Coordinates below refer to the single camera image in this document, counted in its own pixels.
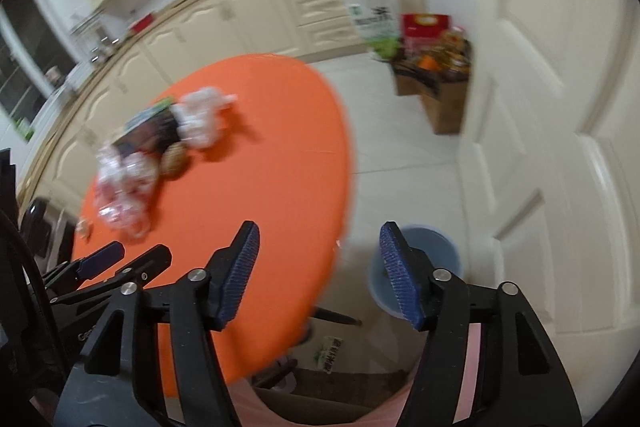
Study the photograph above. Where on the red basin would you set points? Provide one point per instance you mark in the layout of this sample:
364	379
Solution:
142	23

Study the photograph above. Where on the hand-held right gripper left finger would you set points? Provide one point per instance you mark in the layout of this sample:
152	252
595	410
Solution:
240	277

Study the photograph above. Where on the black rice cooker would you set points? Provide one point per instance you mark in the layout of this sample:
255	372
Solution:
35	222

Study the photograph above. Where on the small brown round lump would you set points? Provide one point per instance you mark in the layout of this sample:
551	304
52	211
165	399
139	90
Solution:
175	161

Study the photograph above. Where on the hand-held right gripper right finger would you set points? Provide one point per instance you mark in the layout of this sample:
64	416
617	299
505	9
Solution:
400	277

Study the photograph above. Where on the small brown scrap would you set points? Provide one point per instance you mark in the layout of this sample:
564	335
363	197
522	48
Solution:
83	228

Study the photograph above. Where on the white panel door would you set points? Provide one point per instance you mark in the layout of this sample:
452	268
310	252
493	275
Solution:
550	107

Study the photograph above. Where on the white plastic bag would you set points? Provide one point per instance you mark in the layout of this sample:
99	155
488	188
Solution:
200	117

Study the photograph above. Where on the blue green drink carton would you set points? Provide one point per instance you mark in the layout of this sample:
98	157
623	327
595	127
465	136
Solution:
150	132

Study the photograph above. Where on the person's pink clothing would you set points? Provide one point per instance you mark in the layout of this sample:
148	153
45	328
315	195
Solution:
474	357

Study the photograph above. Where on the cream lower kitchen cabinets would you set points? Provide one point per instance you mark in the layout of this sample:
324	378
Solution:
250	17

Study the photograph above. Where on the cardboard box of groceries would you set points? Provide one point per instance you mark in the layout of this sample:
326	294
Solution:
445	107

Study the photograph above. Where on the white green rice bag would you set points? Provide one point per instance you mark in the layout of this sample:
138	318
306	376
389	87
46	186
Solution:
372	22

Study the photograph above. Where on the kitchen window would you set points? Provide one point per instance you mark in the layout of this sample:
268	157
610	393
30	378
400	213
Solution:
25	42

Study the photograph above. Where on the grey waste bin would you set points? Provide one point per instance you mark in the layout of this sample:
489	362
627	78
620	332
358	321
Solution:
440	247

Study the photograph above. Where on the round orange table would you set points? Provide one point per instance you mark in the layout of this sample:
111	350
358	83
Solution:
260	147

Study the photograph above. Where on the red gift box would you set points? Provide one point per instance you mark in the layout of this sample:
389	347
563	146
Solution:
425	29

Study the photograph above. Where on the green white floor packet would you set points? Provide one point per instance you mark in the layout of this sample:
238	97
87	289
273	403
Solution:
327	352

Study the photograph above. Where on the clear plastic wrapper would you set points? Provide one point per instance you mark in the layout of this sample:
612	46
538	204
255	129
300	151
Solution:
122	197

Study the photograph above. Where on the green bottle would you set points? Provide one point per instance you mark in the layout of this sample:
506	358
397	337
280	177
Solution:
24	129

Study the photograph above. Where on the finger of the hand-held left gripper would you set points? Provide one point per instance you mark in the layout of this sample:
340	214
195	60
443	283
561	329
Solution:
102	255
147	261

